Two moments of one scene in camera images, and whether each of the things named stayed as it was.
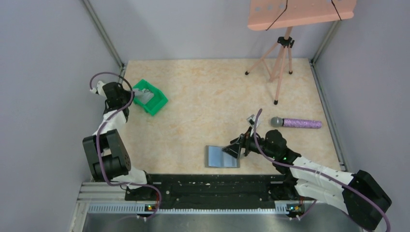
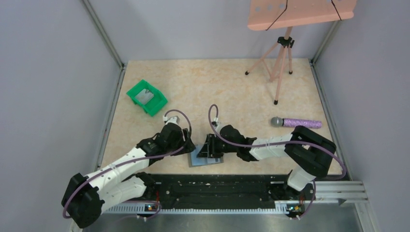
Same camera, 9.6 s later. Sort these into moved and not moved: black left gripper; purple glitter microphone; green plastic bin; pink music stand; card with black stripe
Moved: card with black stripe; black left gripper
Not moved: purple glitter microphone; green plastic bin; pink music stand
